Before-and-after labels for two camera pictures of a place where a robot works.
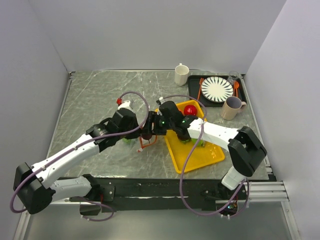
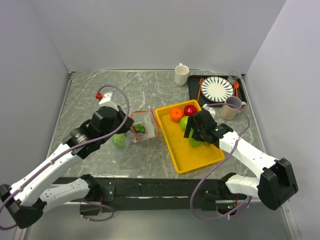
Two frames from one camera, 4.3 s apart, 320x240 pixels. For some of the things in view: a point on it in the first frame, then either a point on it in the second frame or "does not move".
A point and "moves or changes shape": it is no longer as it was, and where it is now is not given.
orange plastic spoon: [236, 85] does not move
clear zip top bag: [140, 145] moves or changes shape
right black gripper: [153, 117] → [191, 123]
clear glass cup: [233, 76] does not move
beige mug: [232, 105] does not move
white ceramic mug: [181, 74] does not move
